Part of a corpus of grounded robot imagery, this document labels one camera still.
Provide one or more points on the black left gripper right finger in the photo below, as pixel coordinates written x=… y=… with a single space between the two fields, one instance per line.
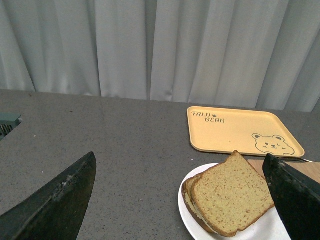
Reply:
x=296 y=197

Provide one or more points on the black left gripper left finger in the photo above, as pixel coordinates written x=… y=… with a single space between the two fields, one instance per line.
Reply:
x=57 y=210

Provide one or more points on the white round plate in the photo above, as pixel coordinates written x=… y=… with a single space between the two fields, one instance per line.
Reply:
x=268 y=227

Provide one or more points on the bottom sandwich bread slice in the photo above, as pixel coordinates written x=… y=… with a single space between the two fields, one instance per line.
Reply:
x=186 y=191

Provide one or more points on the wooden cutting board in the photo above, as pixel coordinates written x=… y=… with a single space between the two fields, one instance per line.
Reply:
x=312 y=170

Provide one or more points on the green box at table edge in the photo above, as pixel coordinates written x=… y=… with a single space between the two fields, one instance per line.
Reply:
x=8 y=122

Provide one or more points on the yellow bear tray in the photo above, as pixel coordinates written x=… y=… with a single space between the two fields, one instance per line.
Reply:
x=253 y=133

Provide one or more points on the grey curtain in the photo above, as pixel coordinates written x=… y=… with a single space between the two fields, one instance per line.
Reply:
x=238 y=53

